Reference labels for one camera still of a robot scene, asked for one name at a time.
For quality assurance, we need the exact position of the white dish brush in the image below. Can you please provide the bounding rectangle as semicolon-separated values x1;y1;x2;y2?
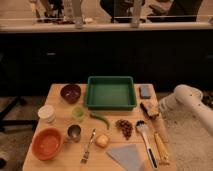
136;120;158;169

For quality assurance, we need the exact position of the brown grape cluster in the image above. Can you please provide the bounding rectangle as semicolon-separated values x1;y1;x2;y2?
115;119;133;139

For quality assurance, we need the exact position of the green chili pepper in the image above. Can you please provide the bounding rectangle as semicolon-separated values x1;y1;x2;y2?
90;112;110;130

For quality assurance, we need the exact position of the green plastic tray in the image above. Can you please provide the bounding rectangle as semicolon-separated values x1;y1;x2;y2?
85;76;137;110

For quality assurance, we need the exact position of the blue folded cloth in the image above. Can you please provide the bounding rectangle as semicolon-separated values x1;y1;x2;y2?
107;144;143;171

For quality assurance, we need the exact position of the metal cup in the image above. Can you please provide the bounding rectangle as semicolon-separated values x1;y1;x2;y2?
67;125;81;142

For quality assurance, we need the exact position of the dark maroon bowl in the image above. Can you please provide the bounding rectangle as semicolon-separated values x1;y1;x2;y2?
60;84;81;104

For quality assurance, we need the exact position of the orange bowl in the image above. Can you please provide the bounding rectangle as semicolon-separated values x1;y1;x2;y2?
32;128;64;161

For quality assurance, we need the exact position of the black office chair base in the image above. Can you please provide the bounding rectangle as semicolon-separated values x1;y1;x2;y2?
0;95;39;133

